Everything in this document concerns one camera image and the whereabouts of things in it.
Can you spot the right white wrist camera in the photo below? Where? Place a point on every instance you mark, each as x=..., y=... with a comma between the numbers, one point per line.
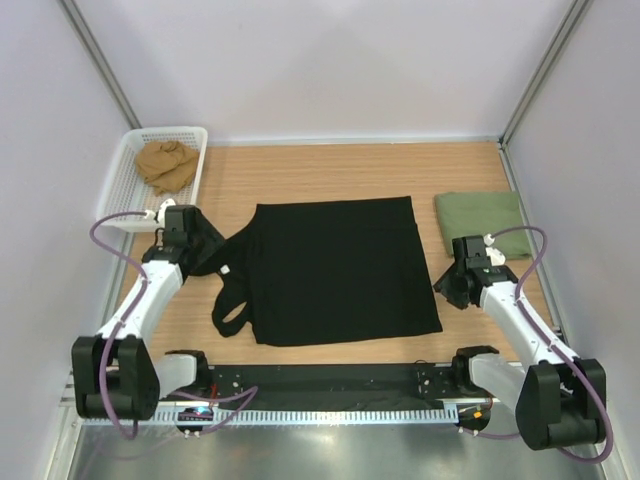
x=496, y=256

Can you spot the aluminium frame rail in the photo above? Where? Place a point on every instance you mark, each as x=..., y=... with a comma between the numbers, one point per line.
x=68, y=394

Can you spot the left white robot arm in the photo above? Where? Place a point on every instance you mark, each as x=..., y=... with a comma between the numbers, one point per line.
x=114, y=376

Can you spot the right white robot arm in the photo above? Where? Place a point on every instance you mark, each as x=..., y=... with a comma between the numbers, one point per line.
x=558, y=398

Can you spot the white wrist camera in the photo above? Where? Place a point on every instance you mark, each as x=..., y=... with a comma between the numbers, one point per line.
x=496, y=256
x=158, y=216

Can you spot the orange garment in basket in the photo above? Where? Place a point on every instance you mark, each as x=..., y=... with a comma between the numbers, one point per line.
x=167, y=167

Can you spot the white plastic basket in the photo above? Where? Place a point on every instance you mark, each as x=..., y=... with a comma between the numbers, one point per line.
x=126, y=191

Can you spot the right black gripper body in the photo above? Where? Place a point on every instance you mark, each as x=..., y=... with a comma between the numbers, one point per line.
x=449, y=286

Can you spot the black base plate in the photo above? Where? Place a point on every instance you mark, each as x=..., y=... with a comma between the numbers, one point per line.
x=418, y=380

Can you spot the black tank top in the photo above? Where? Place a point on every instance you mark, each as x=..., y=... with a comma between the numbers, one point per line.
x=325, y=273

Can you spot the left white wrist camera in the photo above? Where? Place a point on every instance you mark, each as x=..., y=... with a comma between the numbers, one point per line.
x=158, y=216

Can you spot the green tank top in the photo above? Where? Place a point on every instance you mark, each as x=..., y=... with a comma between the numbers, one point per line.
x=462, y=214

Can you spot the slotted grey cable duct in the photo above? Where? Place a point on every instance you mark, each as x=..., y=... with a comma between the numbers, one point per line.
x=176, y=416

